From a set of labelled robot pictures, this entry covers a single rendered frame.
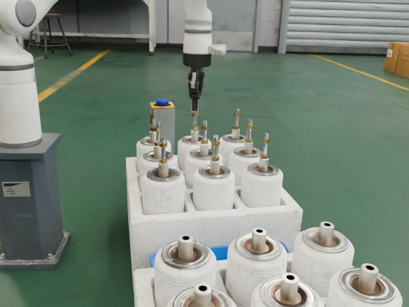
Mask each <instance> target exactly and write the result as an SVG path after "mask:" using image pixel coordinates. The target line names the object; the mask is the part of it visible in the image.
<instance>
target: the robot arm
mask: <svg viewBox="0 0 409 307"><path fill-rule="evenodd" d="M57 1H58V0H0V146H1V147H4V148H8V149H22V148H27V147H32V146H36V145H38V144H40V143H41V142H42V141H43V140H42V131H41V122H40V111H39V105H38V95H37V84H36V78H35V67H34V61H33V56H32V54H30V53H29V52H27V51H25V50H24V49H23V48H22V47H21V46H20V45H19V44H18V43H17V41H16V38H15V36H20V35H25V34H28V33H29V32H31V31H32V30H33V29H34V28H35V27H36V26H37V25H38V23H39V22H40V21H41V20H42V19H43V17H44V16H45V14H46V13H47V12H48V11H49V10H50V8H51V7H52V6H53V5H54V4H55V3H56V2H57ZM182 2H183V8H184V13H185V22H184V40H183V65H185V66H190V67H191V71H190V73H189V74H188V79H189V81H188V87H189V97H190V98H191V112H192V113H198V112H199V111H200V98H201V93H202V88H203V79H204V77H205V73H204V72H203V67H208V66H210V65H211V54H214V55H225V54H226V45H225V44H212V36H211V32H212V13H211V11H210V10H209V9H208V8H207V5H206V0H182Z"/></svg>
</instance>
